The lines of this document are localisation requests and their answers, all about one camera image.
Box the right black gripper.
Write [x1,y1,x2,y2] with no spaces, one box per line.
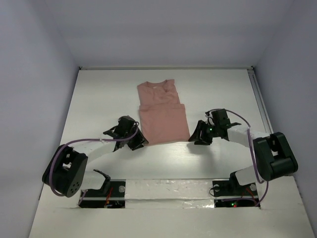
[188,119,219,145]

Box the pink pixel-print t-shirt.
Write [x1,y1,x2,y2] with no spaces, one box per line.
[137,79,190,145]

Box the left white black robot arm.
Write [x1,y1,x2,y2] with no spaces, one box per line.
[42,116,148,198]

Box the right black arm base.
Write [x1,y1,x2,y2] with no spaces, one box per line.
[209,180,260,208]

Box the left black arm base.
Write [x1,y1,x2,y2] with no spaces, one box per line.
[78,180,126,209]

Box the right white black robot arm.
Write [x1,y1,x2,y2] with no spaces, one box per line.
[188,109,298,183]

